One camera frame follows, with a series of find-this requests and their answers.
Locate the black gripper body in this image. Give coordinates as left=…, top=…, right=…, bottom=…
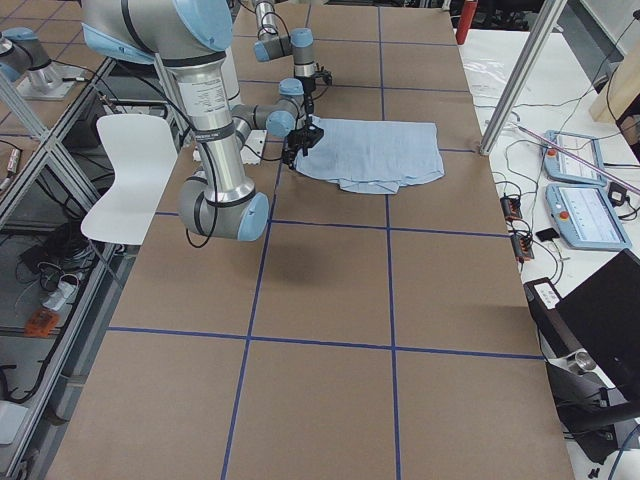
left=299, top=75, right=316, bottom=95
left=287, top=125, right=324, bottom=155

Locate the light blue button-up shirt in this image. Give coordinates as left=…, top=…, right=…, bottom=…
left=295, top=117, right=445, bottom=195

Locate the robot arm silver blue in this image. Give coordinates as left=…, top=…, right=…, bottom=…
left=81, top=1, right=331, bottom=241
left=251, top=1, right=321, bottom=132

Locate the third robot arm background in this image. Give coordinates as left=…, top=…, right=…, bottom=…
left=1, top=27, right=85, bottom=101

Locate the white moulded chair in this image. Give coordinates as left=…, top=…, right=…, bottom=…
left=81, top=114, right=178, bottom=246

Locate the red cylinder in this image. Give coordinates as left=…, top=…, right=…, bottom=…
left=455, top=0, right=478, bottom=46

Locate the clear plastic bag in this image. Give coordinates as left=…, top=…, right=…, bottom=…
left=462, top=58, right=508, bottom=100

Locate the black orange connector box far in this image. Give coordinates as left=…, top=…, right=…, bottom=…
left=500, top=196, right=522, bottom=221

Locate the black orange connector box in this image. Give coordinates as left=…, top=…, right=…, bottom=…
left=500, top=196, right=522, bottom=221
left=510, top=232, right=535, bottom=264

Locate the black orange connector box near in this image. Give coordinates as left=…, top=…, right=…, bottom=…
left=510, top=232, right=535, bottom=264

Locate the blue teach pendant far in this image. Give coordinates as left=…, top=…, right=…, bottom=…
left=542, top=130, right=607, bottom=187

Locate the blue teach pendant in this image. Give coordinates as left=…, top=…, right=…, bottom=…
left=542, top=130, right=607, bottom=187
left=545, top=183, right=632, bottom=251

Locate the blue teach pendant near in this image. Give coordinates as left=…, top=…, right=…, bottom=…
left=545, top=183, right=632, bottom=251

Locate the pink rod green tip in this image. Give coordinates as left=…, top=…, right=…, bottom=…
left=513, top=123, right=640, bottom=196

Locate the orange device on floor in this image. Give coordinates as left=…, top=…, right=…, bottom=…
left=24, top=308, right=60, bottom=338

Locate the black laptop computer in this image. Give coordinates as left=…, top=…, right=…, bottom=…
left=524, top=249, right=639, bottom=463

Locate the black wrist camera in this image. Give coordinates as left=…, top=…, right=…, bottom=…
left=314, top=65, right=333, bottom=86

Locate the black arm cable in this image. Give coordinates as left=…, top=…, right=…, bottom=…
left=159, top=59, right=216, bottom=249

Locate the aluminium frame post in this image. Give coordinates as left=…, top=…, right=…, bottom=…
left=479, top=0, right=567, bottom=156

